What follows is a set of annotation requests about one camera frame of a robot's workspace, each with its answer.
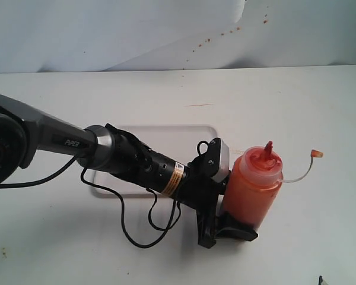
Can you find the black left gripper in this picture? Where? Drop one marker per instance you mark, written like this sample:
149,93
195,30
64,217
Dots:
200,192

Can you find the red sauce squeeze bottle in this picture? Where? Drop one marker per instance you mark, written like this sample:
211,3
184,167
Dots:
254,183

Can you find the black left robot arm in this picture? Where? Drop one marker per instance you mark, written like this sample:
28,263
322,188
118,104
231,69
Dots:
25,130

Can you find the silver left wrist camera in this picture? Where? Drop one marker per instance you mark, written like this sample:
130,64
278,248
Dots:
217,160

